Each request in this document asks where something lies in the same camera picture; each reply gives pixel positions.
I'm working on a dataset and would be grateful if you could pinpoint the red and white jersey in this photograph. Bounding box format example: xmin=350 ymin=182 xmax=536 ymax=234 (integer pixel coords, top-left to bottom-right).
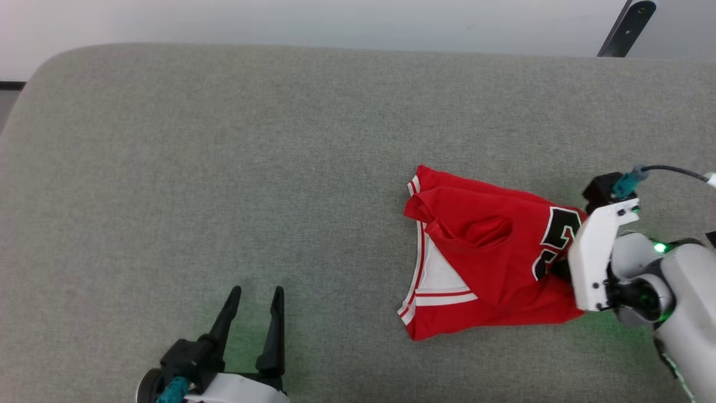
xmin=397 ymin=165 xmax=588 ymax=341

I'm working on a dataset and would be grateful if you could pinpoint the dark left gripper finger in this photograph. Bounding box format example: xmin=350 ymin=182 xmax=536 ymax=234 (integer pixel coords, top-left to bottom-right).
xmin=256 ymin=285 xmax=286 ymax=377
xmin=208 ymin=285 xmax=243 ymax=362

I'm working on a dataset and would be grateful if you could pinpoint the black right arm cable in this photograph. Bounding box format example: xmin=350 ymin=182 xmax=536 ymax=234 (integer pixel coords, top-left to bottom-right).
xmin=640 ymin=165 xmax=712 ymax=184

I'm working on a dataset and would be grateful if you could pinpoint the teal right camera connector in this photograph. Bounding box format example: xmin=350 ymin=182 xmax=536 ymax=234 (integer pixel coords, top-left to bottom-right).
xmin=611 ymin=165 xmax=650 ymax=201

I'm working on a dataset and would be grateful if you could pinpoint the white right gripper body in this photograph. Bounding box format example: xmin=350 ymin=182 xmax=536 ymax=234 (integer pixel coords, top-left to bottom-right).
xmin=567 ymin=198 xmax=640 ymax=312

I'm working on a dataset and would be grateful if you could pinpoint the teal camera connector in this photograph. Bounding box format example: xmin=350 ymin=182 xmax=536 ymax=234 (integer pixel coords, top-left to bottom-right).
xmin=611 ymin=165 xmax=650 ymax=201
xmin=156 ymin=376 xmax=192 ymax=403

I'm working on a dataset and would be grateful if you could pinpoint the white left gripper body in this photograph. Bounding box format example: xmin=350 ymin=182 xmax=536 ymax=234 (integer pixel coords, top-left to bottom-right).
xmin=185 ymin=372 xmax=291 ymax=403

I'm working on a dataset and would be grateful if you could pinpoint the grey fabric sofa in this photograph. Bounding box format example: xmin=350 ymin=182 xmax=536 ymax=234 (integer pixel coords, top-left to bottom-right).
xmin=0 ymin=44 xmax=716 ymax=403

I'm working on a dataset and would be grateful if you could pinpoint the black stand leg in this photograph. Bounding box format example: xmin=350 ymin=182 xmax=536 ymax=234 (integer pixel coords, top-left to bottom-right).
xmin=596 ymin=0 xmax=657 ymax=58

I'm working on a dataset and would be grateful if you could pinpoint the teal left camera connector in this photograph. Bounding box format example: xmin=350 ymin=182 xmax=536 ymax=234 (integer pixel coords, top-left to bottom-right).
xmin=156 ymin=376 xmax=192 ymax=403

